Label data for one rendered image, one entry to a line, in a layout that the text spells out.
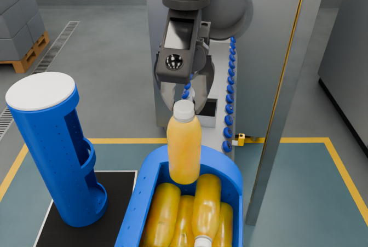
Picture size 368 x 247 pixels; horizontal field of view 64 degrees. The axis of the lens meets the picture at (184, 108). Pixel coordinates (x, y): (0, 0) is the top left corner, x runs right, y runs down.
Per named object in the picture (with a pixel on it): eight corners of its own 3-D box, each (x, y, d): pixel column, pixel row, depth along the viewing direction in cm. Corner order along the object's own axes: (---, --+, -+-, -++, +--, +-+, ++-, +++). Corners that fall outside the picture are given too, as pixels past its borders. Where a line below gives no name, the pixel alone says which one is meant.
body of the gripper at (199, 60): (210, 52, 54) (215, -16, 46) (206, 78, 47) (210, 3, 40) (169, 50, 55) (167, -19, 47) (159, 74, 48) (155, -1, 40)
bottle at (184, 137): (182, 193, 62) (181, 129, 50) (162, 172, 66) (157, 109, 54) (206, 175, 66) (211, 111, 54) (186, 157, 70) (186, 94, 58)
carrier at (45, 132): (70, 237, 167) (116, 210, 180) (13, 121, 111) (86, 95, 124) (54, 201, 184) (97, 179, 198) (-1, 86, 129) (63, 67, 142)
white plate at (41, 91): (13, 118, 111) (15, 120, 112) (84, 92, 124) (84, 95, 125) (-1, 84, 128) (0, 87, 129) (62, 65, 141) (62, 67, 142)
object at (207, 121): (215, 124, 125) (218, 95, 115) (214, 131, 122) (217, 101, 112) (192, 121, 126) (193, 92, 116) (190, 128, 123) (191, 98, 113)
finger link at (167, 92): (177, 96, 59) (185, 56, 53) (172, 115, 54) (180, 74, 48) (162, 92, 59) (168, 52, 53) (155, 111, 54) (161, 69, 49)
